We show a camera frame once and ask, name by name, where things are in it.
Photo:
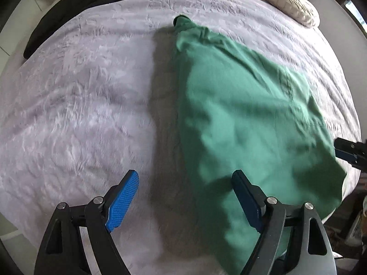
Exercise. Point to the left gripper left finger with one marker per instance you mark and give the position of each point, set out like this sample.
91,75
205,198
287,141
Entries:
61,250

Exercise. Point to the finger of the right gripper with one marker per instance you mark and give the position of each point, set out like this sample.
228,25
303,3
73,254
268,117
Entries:
349,146
356,160

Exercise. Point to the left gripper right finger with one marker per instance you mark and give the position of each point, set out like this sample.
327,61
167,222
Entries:
292,239

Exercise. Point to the green work jacket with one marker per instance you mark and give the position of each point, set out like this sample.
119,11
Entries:
237,110

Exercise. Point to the lavender quilted bedspread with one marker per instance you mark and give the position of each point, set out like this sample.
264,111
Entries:
100,97

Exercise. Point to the cream pleated pillow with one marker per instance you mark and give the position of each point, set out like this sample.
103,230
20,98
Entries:
302,11

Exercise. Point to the black folded garment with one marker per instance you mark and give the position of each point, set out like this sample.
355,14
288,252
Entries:
60,13

